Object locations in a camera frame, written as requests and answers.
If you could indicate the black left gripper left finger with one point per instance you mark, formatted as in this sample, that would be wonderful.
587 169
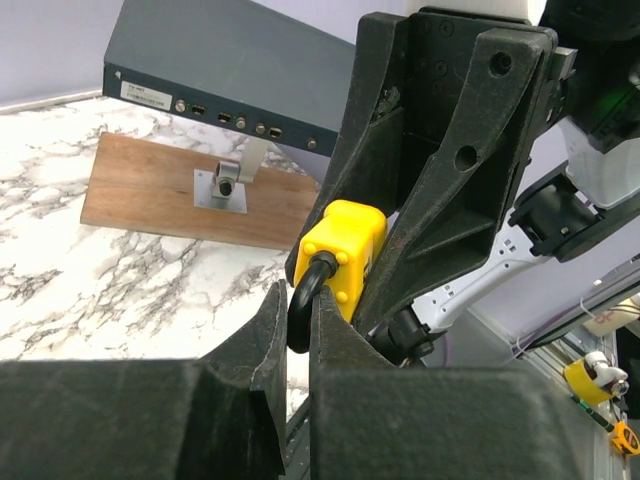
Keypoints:
221 416

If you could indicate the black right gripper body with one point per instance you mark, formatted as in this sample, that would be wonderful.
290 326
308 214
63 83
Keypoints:
438 50

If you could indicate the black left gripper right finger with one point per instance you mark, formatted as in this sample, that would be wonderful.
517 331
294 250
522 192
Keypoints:
372 420

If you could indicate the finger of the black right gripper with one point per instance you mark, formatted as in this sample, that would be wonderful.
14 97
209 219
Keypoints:
447 225
368 164

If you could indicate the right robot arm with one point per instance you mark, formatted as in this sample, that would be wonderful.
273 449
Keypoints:
580 183

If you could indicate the wooden board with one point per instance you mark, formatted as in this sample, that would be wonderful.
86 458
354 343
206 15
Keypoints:
152 188

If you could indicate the yellow tape measure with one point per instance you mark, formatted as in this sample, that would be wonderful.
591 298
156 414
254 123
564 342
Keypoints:
624 439

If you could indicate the metal bracket stand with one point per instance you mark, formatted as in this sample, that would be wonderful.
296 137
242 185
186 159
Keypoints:
223 188

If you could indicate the dark network switch box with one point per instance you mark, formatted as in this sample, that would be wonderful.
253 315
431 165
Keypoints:
232 64

